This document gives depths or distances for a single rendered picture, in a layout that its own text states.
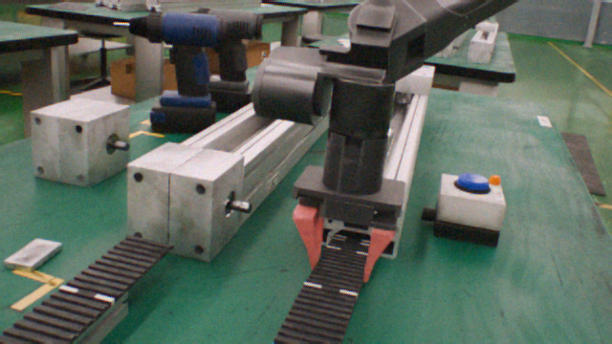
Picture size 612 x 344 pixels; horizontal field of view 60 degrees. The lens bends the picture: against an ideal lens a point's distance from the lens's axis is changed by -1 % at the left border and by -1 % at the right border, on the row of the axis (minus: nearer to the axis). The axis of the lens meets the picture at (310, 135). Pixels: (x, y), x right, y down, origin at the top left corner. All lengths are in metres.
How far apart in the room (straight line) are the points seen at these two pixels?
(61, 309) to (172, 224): 0.16
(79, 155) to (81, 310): 0.34
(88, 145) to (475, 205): 0.51
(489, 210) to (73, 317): 0.48
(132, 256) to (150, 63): 2.57
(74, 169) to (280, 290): 0.36
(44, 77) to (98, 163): 1.63
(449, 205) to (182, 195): 0.33
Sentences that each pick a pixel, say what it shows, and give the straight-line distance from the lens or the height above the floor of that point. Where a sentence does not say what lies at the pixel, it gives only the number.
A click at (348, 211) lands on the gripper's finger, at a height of 0.88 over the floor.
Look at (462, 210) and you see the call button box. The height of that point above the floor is 0.82.
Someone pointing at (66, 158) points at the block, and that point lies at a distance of 0.80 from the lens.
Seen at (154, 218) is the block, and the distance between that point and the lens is 0.61.
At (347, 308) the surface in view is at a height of 0.81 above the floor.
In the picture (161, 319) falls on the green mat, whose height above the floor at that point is 0.78.
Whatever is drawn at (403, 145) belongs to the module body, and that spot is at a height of 0.86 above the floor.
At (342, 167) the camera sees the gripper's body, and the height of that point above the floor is 0.92.
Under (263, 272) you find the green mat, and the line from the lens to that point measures 0.58.
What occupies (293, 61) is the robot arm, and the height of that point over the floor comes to 1.00.
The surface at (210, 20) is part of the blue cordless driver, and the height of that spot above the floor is 0.99.
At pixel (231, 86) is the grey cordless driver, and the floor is 0.84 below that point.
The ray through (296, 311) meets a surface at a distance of 0.47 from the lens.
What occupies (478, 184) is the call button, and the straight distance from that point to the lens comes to 0.71.
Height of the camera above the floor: 1.08
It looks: 17 degrees down
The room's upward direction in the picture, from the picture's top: 5 degrees clockwise
